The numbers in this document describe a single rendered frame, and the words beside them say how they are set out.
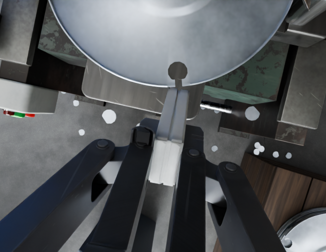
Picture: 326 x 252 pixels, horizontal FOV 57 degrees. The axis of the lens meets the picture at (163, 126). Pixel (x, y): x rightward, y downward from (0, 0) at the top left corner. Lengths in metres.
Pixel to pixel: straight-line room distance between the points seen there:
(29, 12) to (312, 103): 0.48
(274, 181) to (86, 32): 0.62
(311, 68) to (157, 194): 0.79
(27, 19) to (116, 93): 0.25
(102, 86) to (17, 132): 0.94
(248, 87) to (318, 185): 0.45
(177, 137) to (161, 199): 1.02
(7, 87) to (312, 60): 0.50
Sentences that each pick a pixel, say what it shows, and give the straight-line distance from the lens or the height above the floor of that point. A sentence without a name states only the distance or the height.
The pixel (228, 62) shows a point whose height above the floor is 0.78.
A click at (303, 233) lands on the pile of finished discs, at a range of 0.85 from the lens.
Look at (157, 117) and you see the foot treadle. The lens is 0.97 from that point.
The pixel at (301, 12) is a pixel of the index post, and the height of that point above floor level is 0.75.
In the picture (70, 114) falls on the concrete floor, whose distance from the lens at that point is 1.19.
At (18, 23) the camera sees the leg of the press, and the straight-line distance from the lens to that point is 0.57.
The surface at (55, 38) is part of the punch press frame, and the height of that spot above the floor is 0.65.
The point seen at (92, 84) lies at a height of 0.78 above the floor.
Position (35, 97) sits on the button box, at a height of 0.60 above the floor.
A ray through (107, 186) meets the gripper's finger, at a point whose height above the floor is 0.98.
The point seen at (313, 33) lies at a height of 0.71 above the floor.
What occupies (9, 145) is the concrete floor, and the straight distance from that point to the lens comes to 1.29.
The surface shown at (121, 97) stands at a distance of 0.36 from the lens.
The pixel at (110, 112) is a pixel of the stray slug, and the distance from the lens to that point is 0.49.
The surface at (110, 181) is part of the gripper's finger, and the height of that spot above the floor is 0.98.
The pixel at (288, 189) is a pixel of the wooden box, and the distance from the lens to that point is 0.85.
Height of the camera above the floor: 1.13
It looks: 87 degrees down
